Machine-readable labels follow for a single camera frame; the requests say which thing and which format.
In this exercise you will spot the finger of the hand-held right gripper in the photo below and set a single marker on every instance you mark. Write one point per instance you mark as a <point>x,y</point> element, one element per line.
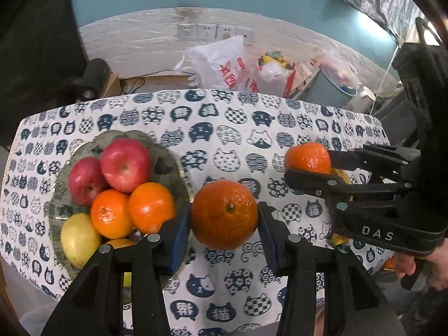
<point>346,157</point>
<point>308,180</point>

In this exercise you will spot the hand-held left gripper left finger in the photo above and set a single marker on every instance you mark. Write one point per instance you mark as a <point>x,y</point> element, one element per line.
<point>178,238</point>

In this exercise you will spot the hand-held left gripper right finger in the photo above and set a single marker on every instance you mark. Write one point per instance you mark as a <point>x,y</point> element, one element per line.
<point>269,238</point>

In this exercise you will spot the orange mandarin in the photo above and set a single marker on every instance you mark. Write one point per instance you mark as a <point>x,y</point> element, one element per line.
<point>308,159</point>
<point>150,206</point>
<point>224,217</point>
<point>110,215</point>

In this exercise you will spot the clear glass plate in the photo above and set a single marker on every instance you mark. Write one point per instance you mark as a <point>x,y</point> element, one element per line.
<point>164,168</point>

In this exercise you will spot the red apple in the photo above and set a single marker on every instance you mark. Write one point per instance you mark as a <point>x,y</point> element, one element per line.
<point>85,182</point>
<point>126,164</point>

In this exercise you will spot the yellow lemon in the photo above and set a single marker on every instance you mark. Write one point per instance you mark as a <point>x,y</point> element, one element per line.
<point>78,239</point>

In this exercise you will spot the person's right hand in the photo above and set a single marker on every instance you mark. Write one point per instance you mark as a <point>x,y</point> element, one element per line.
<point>406,264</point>

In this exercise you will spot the spotted yellow banana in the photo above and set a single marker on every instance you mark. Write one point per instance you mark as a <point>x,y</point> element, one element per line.
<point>337,240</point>
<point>341,176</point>

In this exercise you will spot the dark grey object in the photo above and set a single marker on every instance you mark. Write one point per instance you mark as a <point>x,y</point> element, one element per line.
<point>395,112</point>

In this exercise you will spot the white plastic object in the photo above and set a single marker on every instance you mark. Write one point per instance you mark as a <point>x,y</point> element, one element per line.
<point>362,98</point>

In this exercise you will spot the light blue bin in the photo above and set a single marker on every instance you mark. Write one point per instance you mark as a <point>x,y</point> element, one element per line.
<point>325,91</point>

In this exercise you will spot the clear plastic bin bag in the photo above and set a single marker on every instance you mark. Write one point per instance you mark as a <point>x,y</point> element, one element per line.
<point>337,70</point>

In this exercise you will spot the cat print tablecloth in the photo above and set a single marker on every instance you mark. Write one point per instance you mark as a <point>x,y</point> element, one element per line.
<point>227,136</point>

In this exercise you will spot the red white carton box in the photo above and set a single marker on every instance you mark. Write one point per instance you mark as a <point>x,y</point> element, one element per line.
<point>291,84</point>

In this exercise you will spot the flat cardboard pieces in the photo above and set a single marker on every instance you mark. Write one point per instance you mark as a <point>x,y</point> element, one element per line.
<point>308,71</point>

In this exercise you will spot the crumpled white bag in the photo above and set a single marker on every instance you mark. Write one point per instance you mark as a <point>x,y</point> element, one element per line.
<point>271,72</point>

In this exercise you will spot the yellow snack wrapper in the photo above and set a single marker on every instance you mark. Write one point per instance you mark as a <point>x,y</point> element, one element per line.
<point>278,59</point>

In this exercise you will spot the white plastic bag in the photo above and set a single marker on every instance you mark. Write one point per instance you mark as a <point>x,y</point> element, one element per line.
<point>213,63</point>

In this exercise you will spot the grey patterned curtain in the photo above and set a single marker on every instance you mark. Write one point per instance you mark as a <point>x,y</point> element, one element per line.
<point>371,0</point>

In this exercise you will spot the person's grey clothing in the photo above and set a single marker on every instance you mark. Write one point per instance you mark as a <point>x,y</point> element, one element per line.
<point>420,311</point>

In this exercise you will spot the brown cardboard box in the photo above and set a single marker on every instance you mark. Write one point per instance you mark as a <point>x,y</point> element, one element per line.
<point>112,84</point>

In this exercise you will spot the black cylindrical device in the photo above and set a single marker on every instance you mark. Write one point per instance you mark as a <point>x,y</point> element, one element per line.
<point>91,78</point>

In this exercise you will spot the dark cloth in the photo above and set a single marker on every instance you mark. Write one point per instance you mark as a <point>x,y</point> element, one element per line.
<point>35,42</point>

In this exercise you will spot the white wall socket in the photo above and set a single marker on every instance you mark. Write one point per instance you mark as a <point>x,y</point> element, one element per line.
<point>205,32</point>
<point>247,36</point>
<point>224,33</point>
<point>185,32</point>

